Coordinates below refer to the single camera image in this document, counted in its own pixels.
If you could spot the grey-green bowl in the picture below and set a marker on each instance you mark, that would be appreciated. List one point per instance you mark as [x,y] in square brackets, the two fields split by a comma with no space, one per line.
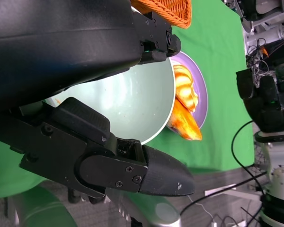
[137,101]

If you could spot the green tablecloth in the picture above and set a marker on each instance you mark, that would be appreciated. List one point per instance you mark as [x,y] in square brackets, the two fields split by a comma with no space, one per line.
[217,47]

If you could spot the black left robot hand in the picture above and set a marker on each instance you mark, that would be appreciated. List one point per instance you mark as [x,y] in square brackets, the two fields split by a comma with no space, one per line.
[49,35]

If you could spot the orange wicker basket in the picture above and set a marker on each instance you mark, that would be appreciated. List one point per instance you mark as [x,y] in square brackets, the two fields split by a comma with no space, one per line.
[175,11]

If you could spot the orange glazed twisted bread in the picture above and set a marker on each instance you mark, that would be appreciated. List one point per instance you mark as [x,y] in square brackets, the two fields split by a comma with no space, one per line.
[184,123]

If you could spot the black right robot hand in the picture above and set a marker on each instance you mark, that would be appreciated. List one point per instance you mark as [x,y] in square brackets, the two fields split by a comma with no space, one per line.
[265,106]

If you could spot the lavender plate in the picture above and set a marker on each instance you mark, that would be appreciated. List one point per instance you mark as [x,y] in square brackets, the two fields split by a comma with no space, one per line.
[201,82]

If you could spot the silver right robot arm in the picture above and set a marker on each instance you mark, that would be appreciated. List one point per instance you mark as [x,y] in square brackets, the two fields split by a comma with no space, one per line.
[281,179]

